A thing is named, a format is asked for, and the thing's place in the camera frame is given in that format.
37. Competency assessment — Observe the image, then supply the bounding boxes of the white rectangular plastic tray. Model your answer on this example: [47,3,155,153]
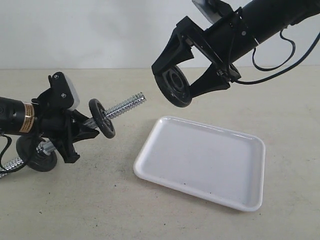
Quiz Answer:
[133,115,266,212]

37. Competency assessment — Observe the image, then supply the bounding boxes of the black weight plate far end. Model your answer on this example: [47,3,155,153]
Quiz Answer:
[15,136,58,172]

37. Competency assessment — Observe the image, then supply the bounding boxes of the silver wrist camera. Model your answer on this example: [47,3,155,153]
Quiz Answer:
[64,75,80,111]
[192,0,222,25]

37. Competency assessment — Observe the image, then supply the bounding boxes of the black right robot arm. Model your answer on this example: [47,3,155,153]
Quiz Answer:
[151,0,320,105]

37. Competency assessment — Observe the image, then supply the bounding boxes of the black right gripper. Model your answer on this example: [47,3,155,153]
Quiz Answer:
[151,7,258,99]

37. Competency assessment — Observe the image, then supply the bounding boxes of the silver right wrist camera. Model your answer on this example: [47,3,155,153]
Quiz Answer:
[192,0,222,25]

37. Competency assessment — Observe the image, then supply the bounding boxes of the chrome dumbbell bar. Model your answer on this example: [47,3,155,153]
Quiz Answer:
[0,92,146,177]

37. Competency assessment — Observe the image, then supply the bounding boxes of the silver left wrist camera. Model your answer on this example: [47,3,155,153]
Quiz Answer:
[64,75,80,111]

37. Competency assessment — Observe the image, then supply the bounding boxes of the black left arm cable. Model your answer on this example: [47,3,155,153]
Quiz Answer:
[0,133,28,176]

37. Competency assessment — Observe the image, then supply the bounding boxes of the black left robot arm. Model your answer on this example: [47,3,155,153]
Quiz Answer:
[0,71,99,167]

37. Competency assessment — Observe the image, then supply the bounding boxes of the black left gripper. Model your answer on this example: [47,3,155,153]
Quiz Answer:
[31,72,100,164]

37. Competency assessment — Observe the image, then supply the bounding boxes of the black weight plate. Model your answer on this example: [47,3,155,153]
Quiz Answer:
[154,65,192,108]
[88,98,116,139]

